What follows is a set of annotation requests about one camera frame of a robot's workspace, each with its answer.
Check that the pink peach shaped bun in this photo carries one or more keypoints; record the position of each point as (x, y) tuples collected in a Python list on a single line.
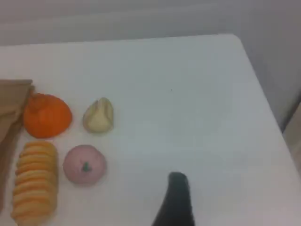
[(82, 157)]

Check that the brown jute tote bag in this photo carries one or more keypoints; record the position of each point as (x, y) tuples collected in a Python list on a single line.
[(9, 106)]

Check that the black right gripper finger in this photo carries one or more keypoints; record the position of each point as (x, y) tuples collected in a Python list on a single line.
[(176, 202)]

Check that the long orange striped bread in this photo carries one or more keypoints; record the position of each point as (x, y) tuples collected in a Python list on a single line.
[(35, 181)]

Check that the orange tangerine shaped pastry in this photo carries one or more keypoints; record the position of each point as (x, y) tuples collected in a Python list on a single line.
[(47, 117)]

